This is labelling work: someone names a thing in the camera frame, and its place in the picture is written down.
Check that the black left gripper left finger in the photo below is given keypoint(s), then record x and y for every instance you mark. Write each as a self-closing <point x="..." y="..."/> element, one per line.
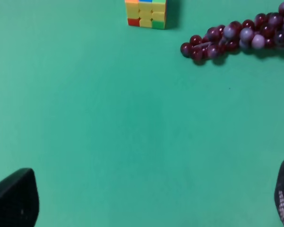
<point x="19" y="199"/>

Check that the multicoloured puzzle cube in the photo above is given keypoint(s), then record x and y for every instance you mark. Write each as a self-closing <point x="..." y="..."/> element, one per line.
<point x="146" y="13"/>

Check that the red purple grape bunch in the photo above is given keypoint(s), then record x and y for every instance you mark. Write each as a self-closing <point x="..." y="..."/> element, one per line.
<point x="266" y="31"/>

